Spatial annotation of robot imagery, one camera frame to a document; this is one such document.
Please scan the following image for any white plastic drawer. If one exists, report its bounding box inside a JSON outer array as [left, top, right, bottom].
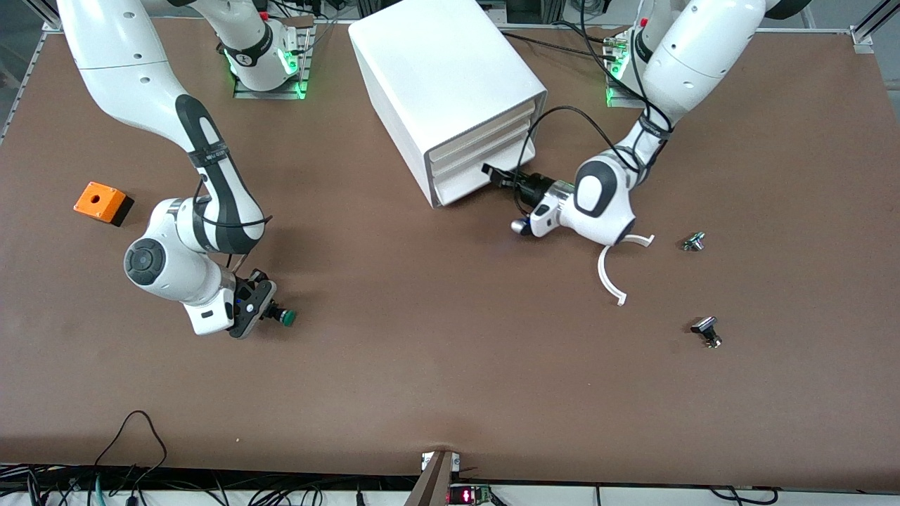
[[430, 137, 535, 208], [430, 117, 536, 179], [428, 100, 541, 167]]

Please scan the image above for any white drawer cabinet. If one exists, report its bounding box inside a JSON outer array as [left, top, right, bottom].
[[349, 0, 548, 209]]

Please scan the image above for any white curved plastic arc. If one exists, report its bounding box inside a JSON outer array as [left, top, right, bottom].
[[598, 234, 656, 307]]

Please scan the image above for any orange box black base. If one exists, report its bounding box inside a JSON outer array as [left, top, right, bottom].
[[73, 181, 134, 227]]

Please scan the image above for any small red display device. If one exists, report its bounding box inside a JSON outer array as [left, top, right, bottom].
[[449, 484, 493, 506]]

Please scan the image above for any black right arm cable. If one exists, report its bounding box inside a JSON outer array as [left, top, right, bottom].
[[193, 176, 272, 272]]

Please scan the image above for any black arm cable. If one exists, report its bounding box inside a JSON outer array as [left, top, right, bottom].
[[193, 176, 272, 272], [515, 0, 676, 216]]

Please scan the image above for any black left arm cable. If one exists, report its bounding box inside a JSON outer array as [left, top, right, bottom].
[[515, 0, 676, 216]]

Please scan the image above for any black table cable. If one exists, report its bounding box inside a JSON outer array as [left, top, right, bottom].
[[501, 30, 623, 61]]

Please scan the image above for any thin black cable loop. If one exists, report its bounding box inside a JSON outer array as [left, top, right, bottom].
[[95, 411, 168, 486]]

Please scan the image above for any black cable tangle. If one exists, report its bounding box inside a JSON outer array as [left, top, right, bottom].
[[0, 464, 423, 506]]

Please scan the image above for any black headed silver switch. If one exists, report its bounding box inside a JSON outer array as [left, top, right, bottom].
[[690, 316, 723, 349]]

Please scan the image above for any brown camera mount post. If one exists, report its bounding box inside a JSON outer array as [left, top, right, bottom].
[[404, 450, 461, 506]]

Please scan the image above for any aluminium frame profile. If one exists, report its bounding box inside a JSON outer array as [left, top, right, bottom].
[[21, 0, 71, 33], [849, 0, 900, 54]]

